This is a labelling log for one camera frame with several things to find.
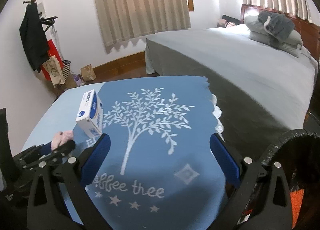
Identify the dark grey folded blanket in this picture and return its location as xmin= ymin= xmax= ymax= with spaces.
xmin=258 ymin=11 xmax=295 ymax=48

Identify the blue tree-print tablecloth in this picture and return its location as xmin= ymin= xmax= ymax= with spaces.
xmin=87 ymin=76 xmax=225 ymax=229

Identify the bed with grey sheet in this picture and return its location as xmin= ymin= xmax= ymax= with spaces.
xmin=145 ymin=25 xmax=318 ymax=152

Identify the orange knitted cloth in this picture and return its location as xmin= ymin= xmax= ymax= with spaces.
xmin=290 ymin=189 xmax=304 ymax=228

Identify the folded grey duvet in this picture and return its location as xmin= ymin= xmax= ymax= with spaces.
xmin=244 ymin=12 xmax=303 ymax=57

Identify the wooden headboard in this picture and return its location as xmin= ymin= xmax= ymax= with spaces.
xmin=240 ymin=4 xmax=319 ymax=61

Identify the striped basket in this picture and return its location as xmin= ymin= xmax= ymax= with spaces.
xmin=62 ymin=60 xmax=71 ymax=80

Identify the black office chair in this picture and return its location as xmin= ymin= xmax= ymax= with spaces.
xmin=303 ymin=72 xmax=320 ymax=134

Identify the pink cloth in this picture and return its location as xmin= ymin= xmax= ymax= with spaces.
xmin=50 ymin=131 xmax=74 ymax=151

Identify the black coat on rack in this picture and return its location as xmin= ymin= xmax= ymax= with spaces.
xmin=19 ymin=3 xmax=49 ymax=73

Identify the purple item on floor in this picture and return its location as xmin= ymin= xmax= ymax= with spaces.
xmin=72 ymin=74 xmax=82 ymax=87

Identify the bag on bedside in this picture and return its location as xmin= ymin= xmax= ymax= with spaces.
xmin=217 ymin=15 xmax=241 ymax=28

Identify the brown paper bag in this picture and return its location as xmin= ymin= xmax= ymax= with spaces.
xmin=80 ymin=64 xmax=96 ymax=82

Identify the black trash bag bin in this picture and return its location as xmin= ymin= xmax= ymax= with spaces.
xmin=259 ymin=129 xmax=319 ymax=229

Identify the beige tote bag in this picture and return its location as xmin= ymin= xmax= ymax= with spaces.
xmin=42 ymin=55 xmax=65 ymax=88

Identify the wooden coat rack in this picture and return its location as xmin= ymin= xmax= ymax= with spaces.
xmin=23 ymin=0 xmax=58 ymax=32

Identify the side window beige curtain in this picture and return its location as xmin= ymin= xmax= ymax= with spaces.
xmin=94 ymin=0 xmax=191 ymax=47

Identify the white blue tissue box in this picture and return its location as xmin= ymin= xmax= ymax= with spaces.
xmin=75 ymin=89 xmax=104 ymax=138

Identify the red bag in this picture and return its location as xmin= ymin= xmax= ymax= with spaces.
xmin=41 ymin=39 xmax=65 ymax=86

